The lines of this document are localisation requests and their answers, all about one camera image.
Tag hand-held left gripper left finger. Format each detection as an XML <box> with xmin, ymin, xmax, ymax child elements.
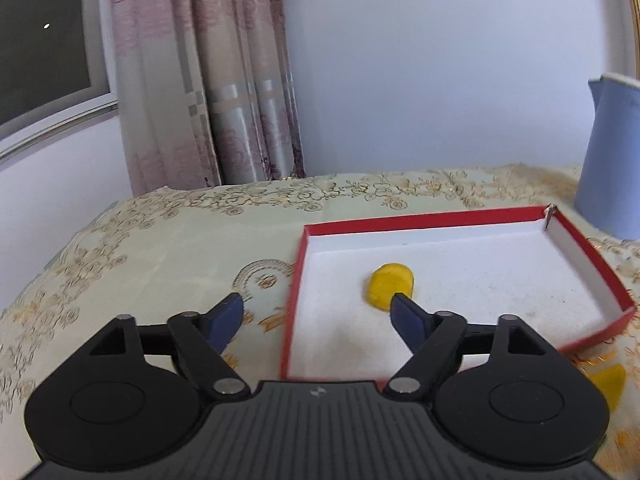
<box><xmin>89</xmin><ymin>292</ymin><xmax>252</xmax><ymax>402</ymax></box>

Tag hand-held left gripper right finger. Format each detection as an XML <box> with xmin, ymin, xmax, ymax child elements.
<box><xmin>382</xmin><ymin>293</ymin><xmax>551</xmax><ymax>402</ymax></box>

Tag yellow fruit piece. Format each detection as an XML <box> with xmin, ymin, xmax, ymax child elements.
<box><xmin>365</xmin><ymin>262</ymin><xmax>416</xmax><ymax>310</ymax></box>
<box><xmin>582</xmin><ymin>364</ymin><xmax>627</xmax><ymax>413</ymax></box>

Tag red shallow cardboard box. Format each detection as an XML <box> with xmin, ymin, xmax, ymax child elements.
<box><xmin>280</xmin><ymin>205</ymin><xmax>637</xmax><ymax>382</ymax></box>

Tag gold floral tablecloth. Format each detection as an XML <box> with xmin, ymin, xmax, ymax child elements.
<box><xmin>0</xmin><ymin>162</ymin><xmax>640</xmax><ymax>480</ymax></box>

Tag pink patterned curtain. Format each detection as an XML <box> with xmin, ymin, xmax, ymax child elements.
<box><xmin>107</xmin><ymin>0</ymin><xmax>307</xmax><ymax>197</ymax></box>

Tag light blue electric kettle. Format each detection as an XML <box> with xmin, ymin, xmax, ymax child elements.
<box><xmin>573</xmin><ymin>73</ymin><xmax>640</xmax><ymax>241</ymax></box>

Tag white framed window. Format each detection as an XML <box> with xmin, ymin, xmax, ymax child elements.
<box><xmin>0</xmin><ymin>0</ymin><xmax>119</xmax><ymax>157</ymax></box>

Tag gold curved frame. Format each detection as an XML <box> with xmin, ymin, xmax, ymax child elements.
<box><xmin>621</xmin><ymin>0</ymin><xmax>640</xmax><ymax>82</ymax></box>

